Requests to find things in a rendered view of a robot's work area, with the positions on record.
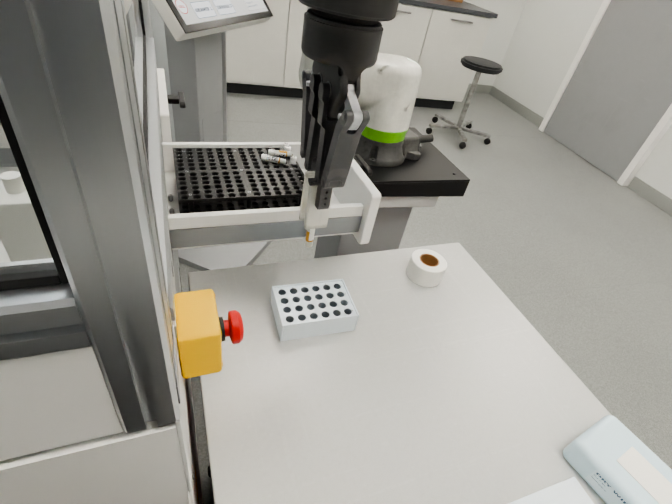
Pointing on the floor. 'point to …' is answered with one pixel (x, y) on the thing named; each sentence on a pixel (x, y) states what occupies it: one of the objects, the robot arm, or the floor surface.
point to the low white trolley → (388, 391)
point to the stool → (468, 99)
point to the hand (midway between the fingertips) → (316, 199)
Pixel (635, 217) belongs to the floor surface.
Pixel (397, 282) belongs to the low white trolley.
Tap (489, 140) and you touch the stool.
